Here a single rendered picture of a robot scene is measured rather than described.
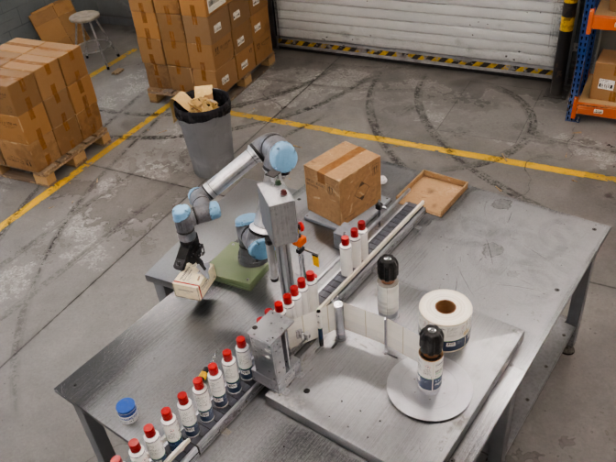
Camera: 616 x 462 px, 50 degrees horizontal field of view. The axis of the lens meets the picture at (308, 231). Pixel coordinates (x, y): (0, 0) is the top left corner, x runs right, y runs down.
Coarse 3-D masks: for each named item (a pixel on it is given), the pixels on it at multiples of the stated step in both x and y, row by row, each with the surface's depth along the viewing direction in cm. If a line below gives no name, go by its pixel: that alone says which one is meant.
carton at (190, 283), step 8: (184, 272) 288; (192, 272) 288; (200, 272) 288; (208, 272) 288; (176, 280) 285; (184, 280) 284; (192, 280) 284; (200, 280) 283; (208, 280) 289; (176, 288) 285; (184, 288) 283; (192, 288) 281; (200, 288) 282; (208, 288) 290; (184, 296) 286; (192, 296) 284; (200, 296) 284
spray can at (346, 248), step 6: (342, 240) 282; (348, 240) 282; (342, 246) 283; (348, 246) 283; (342, 252) 284; (348, 252) 284; (342, 258) 287; (348, 258) 286; (342, 264) 289; (348, 264) 288; (342, 270) 291; (348, 270) 290
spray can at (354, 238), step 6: (354, 228) 286; (354, 234) 286; (354, 240) 287; (354, 246) 288; (360, 246) 291; (354, 252) 291; (360, 252) 292; (354, 258) 293; (360, 258) 294; (354, 264) 295
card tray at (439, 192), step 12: (420, 180) 358; (432, 180) 357; (444, 180) 355; (456, 180) 350; (420, 192) 348; (432, 192) 347; (444, 192) 346; (456, 192) 346; (432, 204) 339; (444, 204) 338
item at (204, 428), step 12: (408, 204) 333; (396, 216) 325; (384, 228) 318; (372, 240) 312; (336, 276) 293; (324, 288) 288; (324, 300) 282; (252, 360) 258; (252, 384) 248; (228, 396) 245; (240, 396) 244; (216, 408) 241; (228, 408) 240; (216, 420) 236; (204, 432) 233; (192, 444) 229
